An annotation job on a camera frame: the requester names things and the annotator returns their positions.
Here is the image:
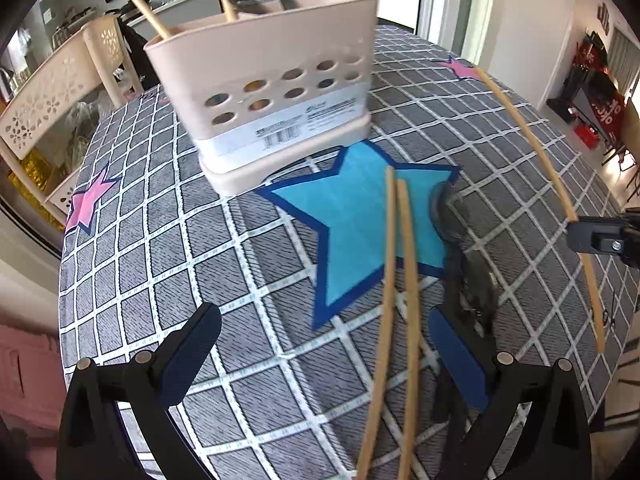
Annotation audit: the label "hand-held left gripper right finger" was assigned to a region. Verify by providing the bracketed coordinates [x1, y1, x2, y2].
[427, 305, 593, 480]

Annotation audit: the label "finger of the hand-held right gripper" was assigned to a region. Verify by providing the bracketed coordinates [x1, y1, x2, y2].
[567, 215, 640, 257]

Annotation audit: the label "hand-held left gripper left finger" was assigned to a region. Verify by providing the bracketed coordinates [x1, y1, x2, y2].
[55, 301, 222, 480]

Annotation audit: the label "chopstick with blue patterned band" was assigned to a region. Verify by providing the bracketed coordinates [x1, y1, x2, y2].
[356, 166, 398, 480]

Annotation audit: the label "beige plastic utensil holder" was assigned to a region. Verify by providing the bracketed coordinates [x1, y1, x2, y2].
[144, 0, 378, 196]

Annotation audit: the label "grey checked star tablecloth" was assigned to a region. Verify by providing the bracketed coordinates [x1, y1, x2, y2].
[57, 24, 640, 480]

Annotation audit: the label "stack of pink stools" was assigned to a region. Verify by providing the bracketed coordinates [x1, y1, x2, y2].
[0, 324, 68, 433]

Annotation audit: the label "yellow packaged bags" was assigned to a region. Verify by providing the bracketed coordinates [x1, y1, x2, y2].
[7, 147, 63, 231]

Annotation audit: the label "leafy greens in bag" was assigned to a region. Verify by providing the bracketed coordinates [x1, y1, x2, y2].
[62, 100, 108, 166]

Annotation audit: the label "beige plastic trolley rack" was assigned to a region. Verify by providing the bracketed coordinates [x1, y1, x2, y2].
[0, 14, 147, 217]

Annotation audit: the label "black bag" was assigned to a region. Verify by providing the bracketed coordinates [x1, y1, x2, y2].
[119, 19, 162, 93]

